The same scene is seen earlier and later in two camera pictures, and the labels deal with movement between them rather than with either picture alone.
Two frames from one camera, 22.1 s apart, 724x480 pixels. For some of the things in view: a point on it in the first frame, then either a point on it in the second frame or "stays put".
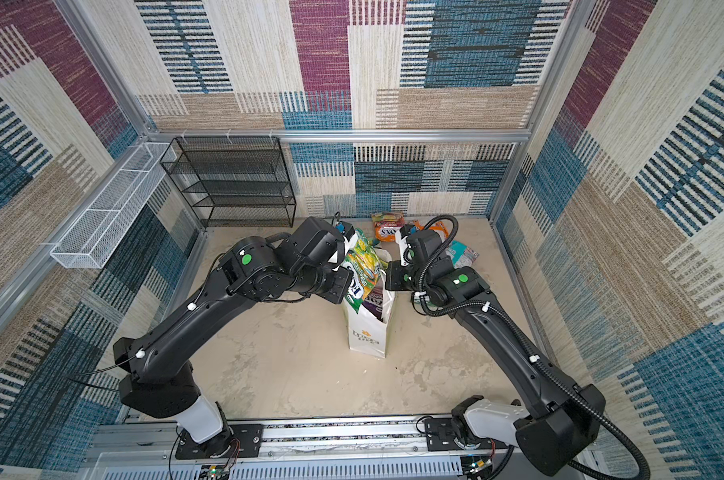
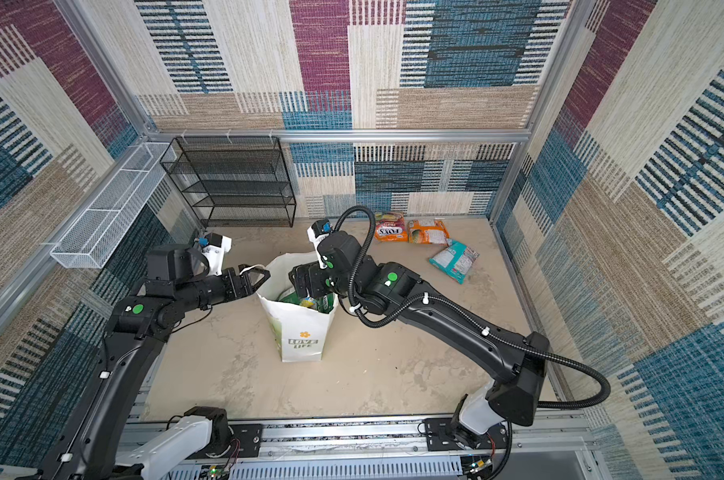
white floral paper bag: (366, 334) to (302, 331)
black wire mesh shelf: (235, 182) stays put
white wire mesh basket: (91, 240) stays put
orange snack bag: (438, 228) stays put
